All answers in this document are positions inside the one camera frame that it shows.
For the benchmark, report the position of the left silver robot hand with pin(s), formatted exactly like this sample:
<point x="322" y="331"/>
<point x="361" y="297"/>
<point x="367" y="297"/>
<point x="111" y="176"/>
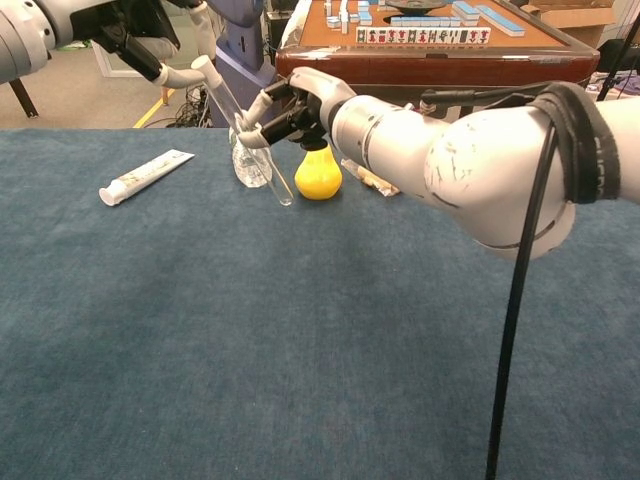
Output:
<point x="125" y="25"/>

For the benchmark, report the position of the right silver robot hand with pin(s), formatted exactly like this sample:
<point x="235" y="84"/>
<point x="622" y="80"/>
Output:
<point x="315" y="100"/>

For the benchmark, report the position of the clear glass tube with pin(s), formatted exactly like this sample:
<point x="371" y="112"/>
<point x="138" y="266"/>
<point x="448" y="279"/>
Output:
<point x="281" y="190"/>

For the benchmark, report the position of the white toothpaste tube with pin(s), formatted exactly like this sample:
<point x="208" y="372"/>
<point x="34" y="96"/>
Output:
<point x="145" y="172"/>

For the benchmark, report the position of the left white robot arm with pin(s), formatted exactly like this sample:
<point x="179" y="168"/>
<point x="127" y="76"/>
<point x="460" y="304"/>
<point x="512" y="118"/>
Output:
<point x="25" y="40"/>

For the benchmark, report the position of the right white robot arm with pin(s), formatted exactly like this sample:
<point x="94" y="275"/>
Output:
<point x="450" y="150"/>

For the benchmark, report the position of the yellow pear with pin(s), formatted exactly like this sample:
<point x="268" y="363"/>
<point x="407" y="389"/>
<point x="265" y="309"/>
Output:
<point x="317" y="180"/>

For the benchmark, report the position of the brown mahjong table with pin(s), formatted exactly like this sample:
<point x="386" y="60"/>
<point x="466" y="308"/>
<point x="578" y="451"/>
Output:
<point x="400" y="65"/>

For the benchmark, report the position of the clear plastic water bottle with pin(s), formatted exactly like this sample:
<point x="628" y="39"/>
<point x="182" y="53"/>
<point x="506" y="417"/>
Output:
<point x="247" y="170"/>

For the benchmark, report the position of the bread snack in clear wrapper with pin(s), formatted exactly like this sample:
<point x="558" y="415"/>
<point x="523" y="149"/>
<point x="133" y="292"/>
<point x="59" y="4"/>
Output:
<point x="372" y="182"/>

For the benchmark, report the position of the row of face-up mahjong tiles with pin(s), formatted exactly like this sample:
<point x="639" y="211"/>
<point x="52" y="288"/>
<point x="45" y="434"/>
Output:
<point x="422" y="35"/>

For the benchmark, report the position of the row of blue-backed mahjong tiles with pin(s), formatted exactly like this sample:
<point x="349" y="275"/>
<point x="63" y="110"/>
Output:
<point x="425" y="21"/>
<point x="500" y="20"/>

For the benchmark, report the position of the blue table cloth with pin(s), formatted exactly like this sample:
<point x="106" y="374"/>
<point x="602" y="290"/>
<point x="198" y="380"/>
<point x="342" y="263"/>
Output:
<point x="250" y="325"/>

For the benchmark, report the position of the cardboard box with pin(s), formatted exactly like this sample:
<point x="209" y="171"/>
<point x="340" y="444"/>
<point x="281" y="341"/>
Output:
<point x="575" y="22"/>

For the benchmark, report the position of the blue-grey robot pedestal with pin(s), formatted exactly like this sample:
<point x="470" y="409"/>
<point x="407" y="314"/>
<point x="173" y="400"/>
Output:
<point x="240" y="60"/>

